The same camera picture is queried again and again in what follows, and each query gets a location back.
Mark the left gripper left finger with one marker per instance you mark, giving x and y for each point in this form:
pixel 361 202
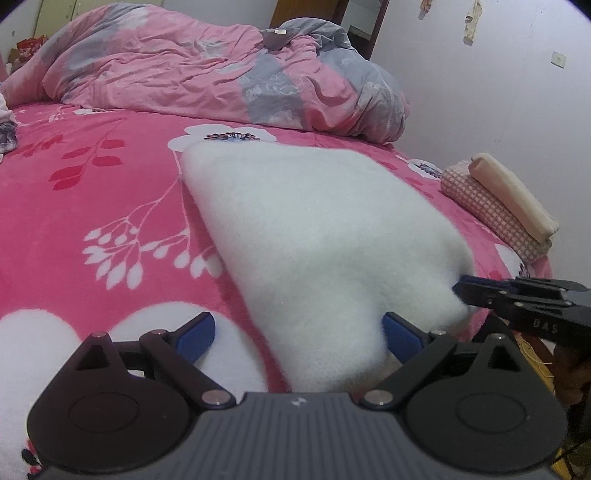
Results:
pixel 174 354

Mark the pile of white clothes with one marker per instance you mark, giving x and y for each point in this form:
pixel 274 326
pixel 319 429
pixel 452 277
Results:
pixel 8 125

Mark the white wall switch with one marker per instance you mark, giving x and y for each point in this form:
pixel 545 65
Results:
pixel 558 60

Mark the folded beige garment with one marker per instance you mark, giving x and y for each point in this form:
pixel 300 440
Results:
pixel 514 195

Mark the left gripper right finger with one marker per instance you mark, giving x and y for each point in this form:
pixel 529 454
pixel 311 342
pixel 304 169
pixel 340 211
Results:
pixel 420 354

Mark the right hand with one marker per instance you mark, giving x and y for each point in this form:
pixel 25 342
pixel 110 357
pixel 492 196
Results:
pixel 569 376

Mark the brown wooden door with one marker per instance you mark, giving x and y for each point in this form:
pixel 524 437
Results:
pixel 362 20

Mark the cream fleece sweater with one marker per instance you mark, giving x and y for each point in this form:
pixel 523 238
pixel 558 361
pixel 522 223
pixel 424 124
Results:
pixel 321 243

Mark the red snack bag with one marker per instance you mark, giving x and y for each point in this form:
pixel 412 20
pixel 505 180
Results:
pixel 24 50

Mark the pink floral bed blanket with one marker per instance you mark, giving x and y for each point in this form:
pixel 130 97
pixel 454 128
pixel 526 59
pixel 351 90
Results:
pixel 99 234

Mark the pink grey floral duvet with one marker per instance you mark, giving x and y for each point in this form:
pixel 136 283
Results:
pixel 304 75

